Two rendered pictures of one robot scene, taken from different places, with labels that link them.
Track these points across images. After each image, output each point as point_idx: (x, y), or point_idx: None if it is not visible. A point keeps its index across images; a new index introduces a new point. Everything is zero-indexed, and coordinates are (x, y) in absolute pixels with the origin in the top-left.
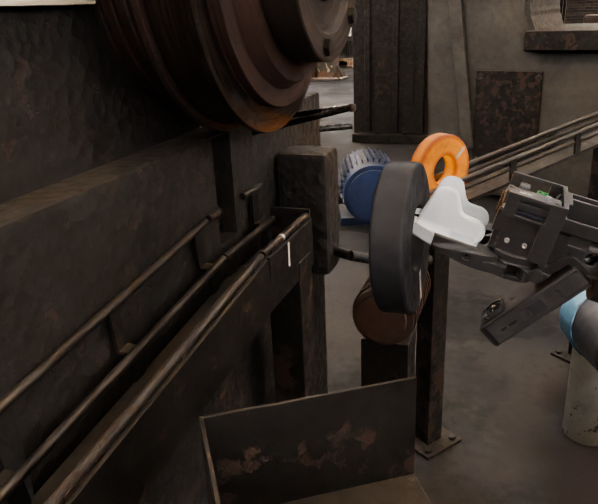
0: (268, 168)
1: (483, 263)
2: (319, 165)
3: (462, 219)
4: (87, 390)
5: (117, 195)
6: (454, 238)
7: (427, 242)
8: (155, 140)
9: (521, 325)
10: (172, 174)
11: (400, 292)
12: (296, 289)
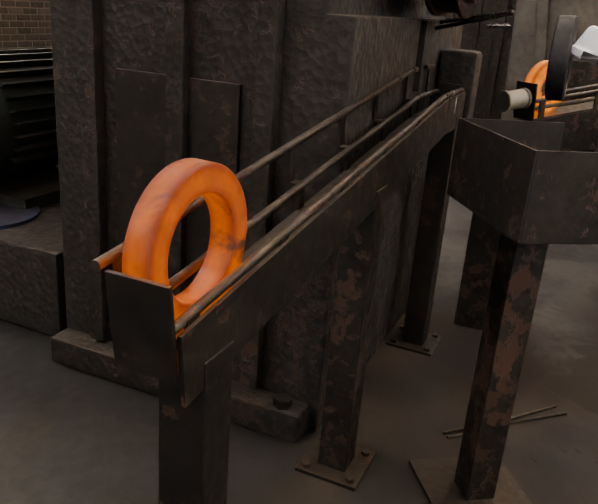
0: (436, 58)
1: None
2: (472, 59)
3: None
4: (362, 134)
5: (390, 28)
6: (594, 54)
7: (578, 56)
8: (391, 13)
9: None
10: (406, 31)
11: (563, 77)
12: (451, 135)
